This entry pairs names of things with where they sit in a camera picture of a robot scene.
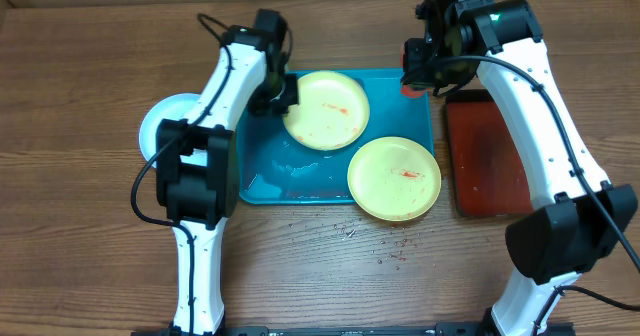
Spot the red black sponge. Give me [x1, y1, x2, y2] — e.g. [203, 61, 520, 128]
[401, 39, 427, 99]

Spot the yellow-green plate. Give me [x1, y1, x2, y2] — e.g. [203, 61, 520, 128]
[347, 136, 442, 222]
[283, 71, 370, 151]

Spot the light blue plate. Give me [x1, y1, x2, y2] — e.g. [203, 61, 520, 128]
[138, 92, 209, 170]

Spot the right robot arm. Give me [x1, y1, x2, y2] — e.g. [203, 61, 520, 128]
[401, 0, 638, 336]

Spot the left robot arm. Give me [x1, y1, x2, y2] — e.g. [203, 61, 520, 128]
[146, 9, 299, 335]

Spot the teal plastic tray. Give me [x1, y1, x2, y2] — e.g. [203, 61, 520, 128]
[236, 68, 434, 205]

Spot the black red-lined tray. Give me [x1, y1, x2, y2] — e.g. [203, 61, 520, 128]
[444, 89, 533, 218]

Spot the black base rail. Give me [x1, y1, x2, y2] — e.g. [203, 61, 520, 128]
[130, 322, 576, 336]

